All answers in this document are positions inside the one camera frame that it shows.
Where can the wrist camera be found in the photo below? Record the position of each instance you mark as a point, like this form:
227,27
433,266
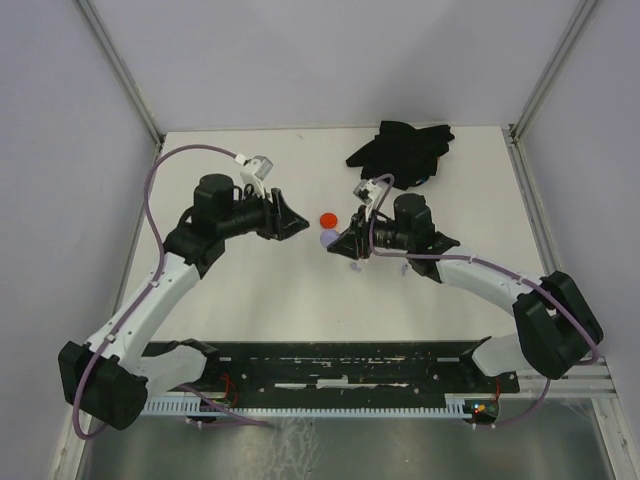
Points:
368,192
253,172

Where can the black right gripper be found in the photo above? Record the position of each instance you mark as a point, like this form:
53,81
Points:
357,235

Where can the purple charging case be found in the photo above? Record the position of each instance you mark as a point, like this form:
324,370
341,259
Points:
329,236

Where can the aluminium frame rail right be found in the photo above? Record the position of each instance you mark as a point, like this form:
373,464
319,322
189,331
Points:
573,32

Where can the black cloth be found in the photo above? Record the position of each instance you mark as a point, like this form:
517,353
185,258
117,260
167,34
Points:
411,155

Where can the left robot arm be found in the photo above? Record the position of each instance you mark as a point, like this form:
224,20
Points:
109,377

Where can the blue-white cable duct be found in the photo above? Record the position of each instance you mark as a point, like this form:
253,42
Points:
189,405

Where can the orange round charging case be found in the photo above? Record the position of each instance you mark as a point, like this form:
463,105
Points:
328,220

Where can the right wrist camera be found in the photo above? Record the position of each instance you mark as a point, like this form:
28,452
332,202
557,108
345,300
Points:
368,192

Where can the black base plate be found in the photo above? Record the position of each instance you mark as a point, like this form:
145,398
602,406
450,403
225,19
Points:
327,374

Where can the aluminium frame rail left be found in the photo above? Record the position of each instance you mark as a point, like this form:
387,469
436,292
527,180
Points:
117,64

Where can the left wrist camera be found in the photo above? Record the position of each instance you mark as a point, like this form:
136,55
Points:
253,172

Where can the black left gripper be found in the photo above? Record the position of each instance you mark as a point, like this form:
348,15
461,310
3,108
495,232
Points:
280,222

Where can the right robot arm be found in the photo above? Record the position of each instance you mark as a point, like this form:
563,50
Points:
555,327

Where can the aluminium frame rail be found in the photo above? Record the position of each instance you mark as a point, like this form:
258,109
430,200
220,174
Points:
117,64
573,32

